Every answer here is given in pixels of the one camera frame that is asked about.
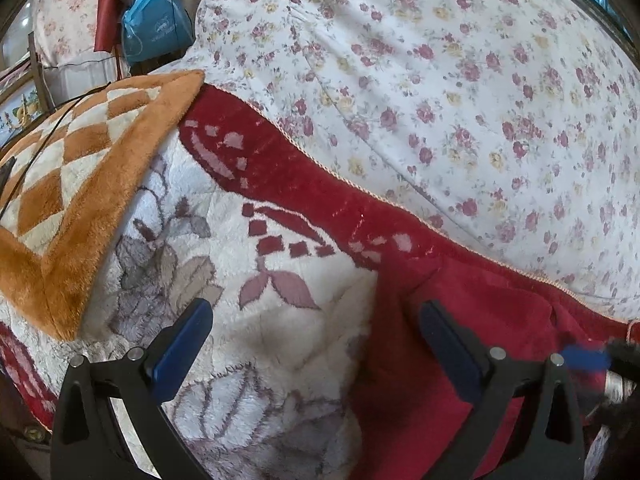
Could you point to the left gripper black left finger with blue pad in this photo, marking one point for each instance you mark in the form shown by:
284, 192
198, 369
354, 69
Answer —
87, 442

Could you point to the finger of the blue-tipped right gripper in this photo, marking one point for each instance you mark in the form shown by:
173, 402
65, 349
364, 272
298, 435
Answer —
587, 360

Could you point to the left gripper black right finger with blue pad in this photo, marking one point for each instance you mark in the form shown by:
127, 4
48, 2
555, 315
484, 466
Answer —
546, 441

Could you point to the dark red small garment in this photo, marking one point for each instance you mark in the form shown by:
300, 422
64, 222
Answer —
409, 412

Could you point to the red and white plush blanket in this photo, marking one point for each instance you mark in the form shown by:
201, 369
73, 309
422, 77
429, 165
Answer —
287, 255

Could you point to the white floral quilt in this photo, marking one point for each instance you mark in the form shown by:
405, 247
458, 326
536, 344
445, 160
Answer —
510, 126

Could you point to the orange checkered plush cushion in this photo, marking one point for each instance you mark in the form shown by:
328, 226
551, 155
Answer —
71, 182

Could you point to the blue plastic bag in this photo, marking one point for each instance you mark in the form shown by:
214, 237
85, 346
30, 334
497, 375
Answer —
152, 28

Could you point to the floral pillow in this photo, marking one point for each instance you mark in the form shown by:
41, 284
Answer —
64, 33

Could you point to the red curtain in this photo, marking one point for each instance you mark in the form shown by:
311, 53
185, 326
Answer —
107, 27

